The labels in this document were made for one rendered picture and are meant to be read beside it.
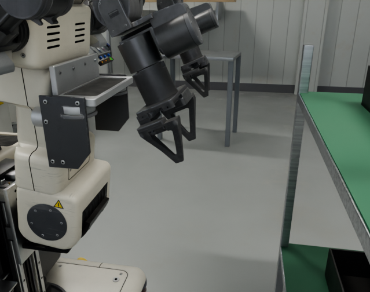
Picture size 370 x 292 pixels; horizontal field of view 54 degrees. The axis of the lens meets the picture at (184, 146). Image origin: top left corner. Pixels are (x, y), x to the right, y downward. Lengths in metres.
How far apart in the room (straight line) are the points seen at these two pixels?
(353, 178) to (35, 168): 0.66
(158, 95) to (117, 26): 0.12
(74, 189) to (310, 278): 0.85
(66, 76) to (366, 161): 0.62
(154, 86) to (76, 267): 1.05
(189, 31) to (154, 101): 0.12
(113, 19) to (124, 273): 1.06
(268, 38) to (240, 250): 3.89
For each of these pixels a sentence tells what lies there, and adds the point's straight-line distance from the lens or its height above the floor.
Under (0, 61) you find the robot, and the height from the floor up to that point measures 1.13.
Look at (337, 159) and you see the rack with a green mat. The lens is 0.73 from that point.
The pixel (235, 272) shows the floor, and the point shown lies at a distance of 1.88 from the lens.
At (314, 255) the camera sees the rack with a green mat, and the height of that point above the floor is 0.35.
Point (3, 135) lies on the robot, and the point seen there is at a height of 0.81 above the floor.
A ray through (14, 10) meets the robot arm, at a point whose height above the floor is 1.21.
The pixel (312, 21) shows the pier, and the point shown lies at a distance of 5.37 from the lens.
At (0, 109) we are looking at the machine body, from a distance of 3.11.
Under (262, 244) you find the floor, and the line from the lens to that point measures 2.08.
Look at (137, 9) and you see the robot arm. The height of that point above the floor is 1.21.
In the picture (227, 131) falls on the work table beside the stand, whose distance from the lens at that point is 3.27.
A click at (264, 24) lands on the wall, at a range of 5.42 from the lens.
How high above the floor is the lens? 1.22
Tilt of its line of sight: 22 degrees down
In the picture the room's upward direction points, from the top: straight up
